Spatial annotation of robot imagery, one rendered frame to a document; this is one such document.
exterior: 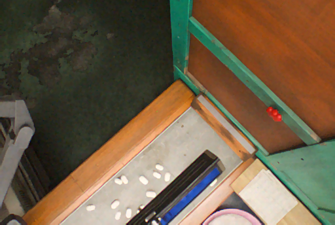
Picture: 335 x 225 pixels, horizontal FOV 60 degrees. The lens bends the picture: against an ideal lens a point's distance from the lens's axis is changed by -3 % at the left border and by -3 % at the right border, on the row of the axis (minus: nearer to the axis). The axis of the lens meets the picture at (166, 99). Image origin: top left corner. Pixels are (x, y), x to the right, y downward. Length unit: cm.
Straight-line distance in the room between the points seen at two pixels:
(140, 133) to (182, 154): 19
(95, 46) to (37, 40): 45
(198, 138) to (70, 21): 150
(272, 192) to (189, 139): 37
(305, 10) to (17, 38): 221
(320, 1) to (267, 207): 88
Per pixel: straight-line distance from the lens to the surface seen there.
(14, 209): 166
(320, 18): 47
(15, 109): 96
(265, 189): 119
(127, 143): 119
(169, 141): 120
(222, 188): 117
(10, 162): 103
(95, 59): 217
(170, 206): 82
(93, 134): 203
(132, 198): 120
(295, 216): 124
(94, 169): 121
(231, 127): 110
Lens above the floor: 193
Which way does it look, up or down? 75 degrees down
